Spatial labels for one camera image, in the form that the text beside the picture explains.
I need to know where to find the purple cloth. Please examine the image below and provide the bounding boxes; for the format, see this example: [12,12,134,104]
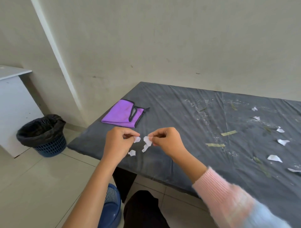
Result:
[101,99,151,128]

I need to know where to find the person's left hand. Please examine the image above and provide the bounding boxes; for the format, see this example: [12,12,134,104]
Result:
[101,127,141,168]

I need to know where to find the person's right hand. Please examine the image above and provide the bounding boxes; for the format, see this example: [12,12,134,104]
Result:
[147,127,191,165]

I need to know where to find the white cabinet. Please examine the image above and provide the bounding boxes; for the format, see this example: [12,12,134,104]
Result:
[0,65,45,158]

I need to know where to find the person's right forearm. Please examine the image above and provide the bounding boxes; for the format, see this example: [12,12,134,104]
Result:
[173,153,292,228]

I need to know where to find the person's black trousers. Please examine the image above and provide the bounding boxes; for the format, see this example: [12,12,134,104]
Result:
[123,189,170,228]

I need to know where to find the white paper scraps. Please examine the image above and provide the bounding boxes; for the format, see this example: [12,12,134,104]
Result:
[251,106,301,174]

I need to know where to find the person's left forearm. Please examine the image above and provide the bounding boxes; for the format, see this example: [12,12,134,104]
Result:
[62,159,124,228]

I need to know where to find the white wall conduit strip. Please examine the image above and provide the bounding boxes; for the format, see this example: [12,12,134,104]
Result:
[30,0,88,126]

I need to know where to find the dark grey covered table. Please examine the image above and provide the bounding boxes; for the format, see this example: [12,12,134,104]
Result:
[66,81,301,228]

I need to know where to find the blue mesh waste basket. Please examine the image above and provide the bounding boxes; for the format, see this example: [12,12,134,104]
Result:
[98,183,123,228]

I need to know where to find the black garbage bag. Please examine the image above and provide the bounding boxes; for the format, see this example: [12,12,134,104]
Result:
[16,114,66,148]

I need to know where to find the gathered paper scraps pile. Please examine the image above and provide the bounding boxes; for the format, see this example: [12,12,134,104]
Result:
[128,143,150,157]

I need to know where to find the blue plastic waste basket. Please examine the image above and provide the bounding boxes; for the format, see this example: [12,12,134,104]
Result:
[33,134,67,158]

